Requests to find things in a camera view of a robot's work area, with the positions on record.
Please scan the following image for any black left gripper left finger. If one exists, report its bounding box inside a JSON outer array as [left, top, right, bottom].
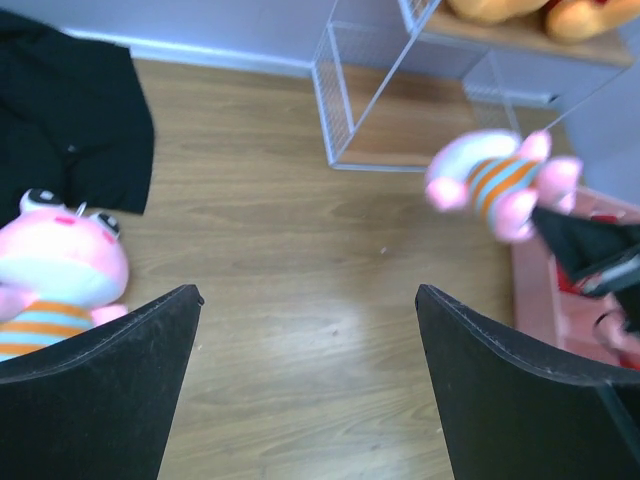
[[1, 285, 204, 480]]

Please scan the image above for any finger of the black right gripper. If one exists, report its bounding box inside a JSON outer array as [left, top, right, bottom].
[[531, 207, 639, 283]]

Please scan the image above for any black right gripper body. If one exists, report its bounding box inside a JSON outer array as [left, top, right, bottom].
[[579, 251, 639, 334]]

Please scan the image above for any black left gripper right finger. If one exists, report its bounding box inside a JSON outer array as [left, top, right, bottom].
[[415, 285, 639, 480]]

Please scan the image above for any pink pig plush striped shirt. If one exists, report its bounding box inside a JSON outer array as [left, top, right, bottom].
[[425, 129, 583, 243]]

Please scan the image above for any large yellow plush toy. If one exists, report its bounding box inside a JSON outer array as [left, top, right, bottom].
[[544, 0, 639, 43]]

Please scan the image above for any small yellow plush toy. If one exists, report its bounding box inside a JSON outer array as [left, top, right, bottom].
[[446, 0, 547, 25]]

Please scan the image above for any pink divided organizer tray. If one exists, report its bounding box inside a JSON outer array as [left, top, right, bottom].
[[512, 187, 639, 369]]

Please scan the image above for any black cloth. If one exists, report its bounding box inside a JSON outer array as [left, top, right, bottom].
[[1, 10, 155, 224]]

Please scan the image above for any white wire wooden shelf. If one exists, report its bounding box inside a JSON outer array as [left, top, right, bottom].
[[312, 1, 634, 172]]

